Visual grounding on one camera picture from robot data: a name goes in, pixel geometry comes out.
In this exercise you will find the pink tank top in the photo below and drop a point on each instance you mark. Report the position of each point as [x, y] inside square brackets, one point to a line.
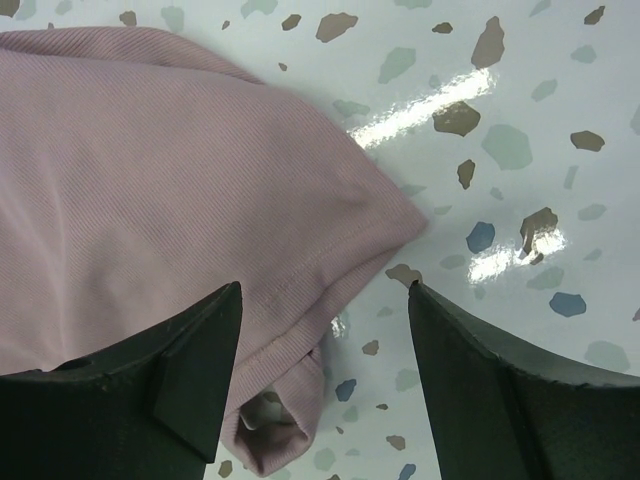
[141, 172]

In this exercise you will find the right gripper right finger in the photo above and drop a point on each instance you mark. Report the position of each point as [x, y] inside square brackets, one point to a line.
[500, 407]

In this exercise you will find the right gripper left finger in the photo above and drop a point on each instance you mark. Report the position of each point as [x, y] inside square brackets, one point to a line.
[146, 408]

